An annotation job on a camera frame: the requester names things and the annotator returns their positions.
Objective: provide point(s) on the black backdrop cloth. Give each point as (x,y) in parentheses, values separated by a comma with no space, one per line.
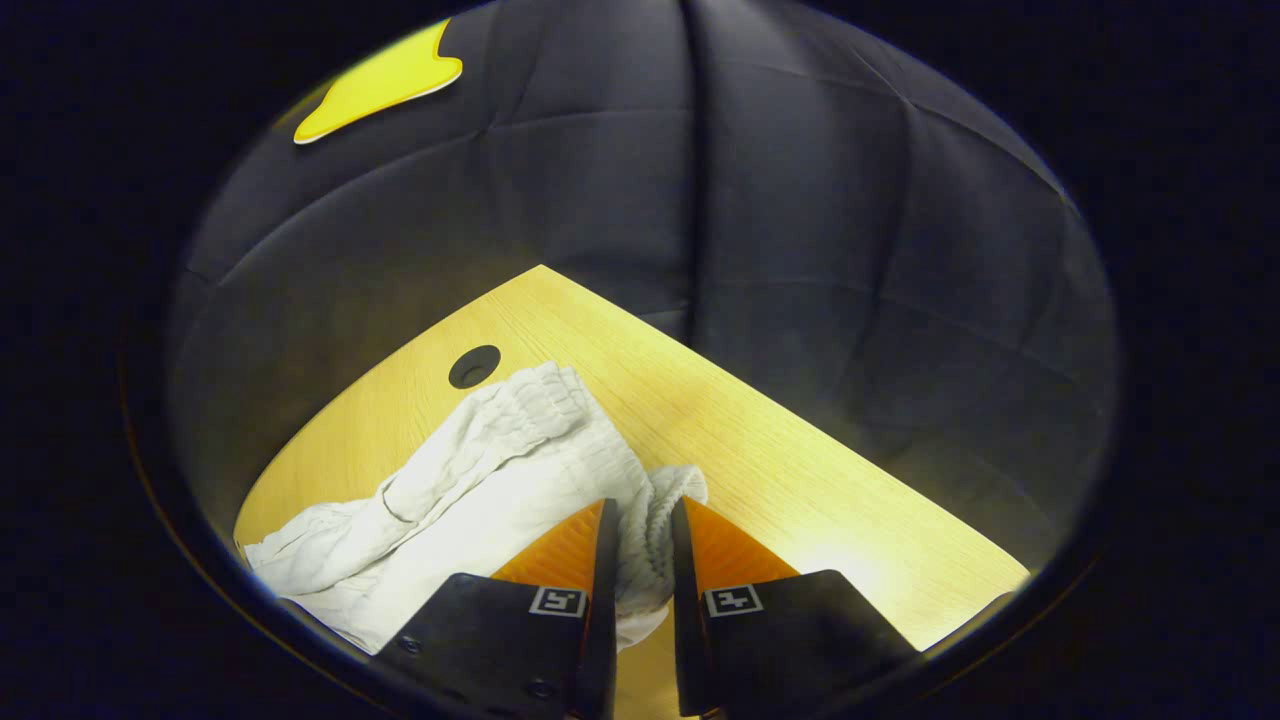
(800,250)

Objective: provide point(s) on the white jeans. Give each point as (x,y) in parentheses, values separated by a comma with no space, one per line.
(480,480)

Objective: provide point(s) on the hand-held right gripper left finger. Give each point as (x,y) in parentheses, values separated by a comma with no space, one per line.
(597,620)

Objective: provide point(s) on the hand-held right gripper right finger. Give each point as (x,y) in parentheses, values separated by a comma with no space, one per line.
(690,620)

